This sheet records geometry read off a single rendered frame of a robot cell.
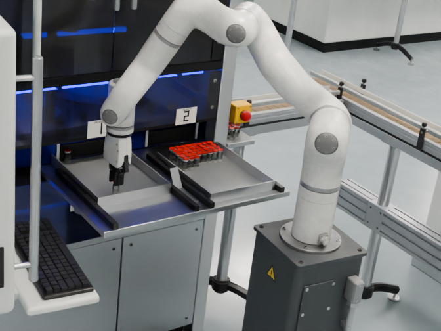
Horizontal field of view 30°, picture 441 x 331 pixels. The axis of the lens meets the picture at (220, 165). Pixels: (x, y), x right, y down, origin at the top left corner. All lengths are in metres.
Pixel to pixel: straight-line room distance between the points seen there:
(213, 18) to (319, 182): 0.56
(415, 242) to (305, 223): 1.05
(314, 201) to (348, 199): 1.26
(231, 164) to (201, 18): 0.76
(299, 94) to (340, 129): 0.16
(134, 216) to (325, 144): 0.63
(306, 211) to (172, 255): 0.86
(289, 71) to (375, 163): 3.13
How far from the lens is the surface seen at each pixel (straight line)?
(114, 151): 2.52
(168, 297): 3.26
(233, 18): 2.22
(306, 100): 2.37
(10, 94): 1.92
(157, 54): 2.36
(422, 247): 3.42
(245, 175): 2.83
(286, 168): 5.09
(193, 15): 2.31
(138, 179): 2.72
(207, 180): 2.76
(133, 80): 2.37
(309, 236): 2.47
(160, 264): 3.15
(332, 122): 2.29
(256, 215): 4.48
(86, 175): 2.73
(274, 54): 2.31
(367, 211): 3.60
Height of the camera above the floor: 2.08
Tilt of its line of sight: 25 degrees down
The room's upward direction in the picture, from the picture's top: 7 degrees clockwise
